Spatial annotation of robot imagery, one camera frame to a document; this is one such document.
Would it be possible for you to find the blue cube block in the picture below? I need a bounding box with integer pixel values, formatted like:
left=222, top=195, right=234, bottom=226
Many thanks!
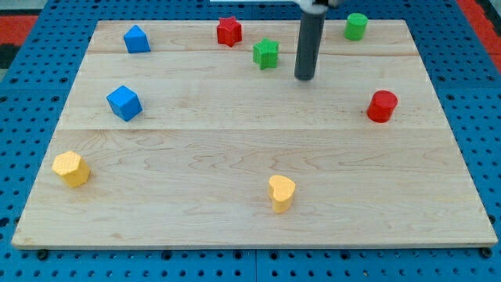
left=106, top=85, right=142, bottom=121

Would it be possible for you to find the red star block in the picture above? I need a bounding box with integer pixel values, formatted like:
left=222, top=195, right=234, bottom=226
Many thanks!
left=216, top=16, right=243, bottom=47

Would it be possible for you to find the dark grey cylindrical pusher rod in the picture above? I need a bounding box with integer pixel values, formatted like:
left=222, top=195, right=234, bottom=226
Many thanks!
left=294, top=9, right=327, bottom=81

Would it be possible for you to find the red cylinder block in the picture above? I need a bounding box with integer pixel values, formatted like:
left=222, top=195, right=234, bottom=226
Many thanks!
left=366, top=90, right=398, bottom=123

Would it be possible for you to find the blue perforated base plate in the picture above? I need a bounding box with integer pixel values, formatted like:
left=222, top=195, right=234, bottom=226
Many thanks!
left=1, top=0, right=500, bottom=281

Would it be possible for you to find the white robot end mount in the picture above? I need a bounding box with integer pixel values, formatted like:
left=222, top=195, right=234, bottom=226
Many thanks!
left=293, top=0, right=341, bottom=14

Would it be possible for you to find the yellow heart block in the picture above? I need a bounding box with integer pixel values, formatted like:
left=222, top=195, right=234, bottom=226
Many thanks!
left=269, top=175, right=296, bottom=214

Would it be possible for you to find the yellow hexagon block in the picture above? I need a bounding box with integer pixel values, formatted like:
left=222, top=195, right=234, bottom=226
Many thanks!
left=52, top=150, right=91, bottom=188

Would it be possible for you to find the green cylinder block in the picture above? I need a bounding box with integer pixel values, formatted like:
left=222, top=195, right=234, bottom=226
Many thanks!
left=344, top=13, right=369, bottom=41

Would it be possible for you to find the green star block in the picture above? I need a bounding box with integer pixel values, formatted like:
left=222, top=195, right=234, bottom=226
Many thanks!
left=253, top=38, right=279, bottom=70

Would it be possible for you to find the blue triangular prism block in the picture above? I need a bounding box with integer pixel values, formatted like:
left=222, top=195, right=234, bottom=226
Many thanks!
left=123, top=25, right=150, bottom=53

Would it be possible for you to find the light wooden board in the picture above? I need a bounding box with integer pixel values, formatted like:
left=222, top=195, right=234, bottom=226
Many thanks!
left=12, top=20, right=498, bottom=250

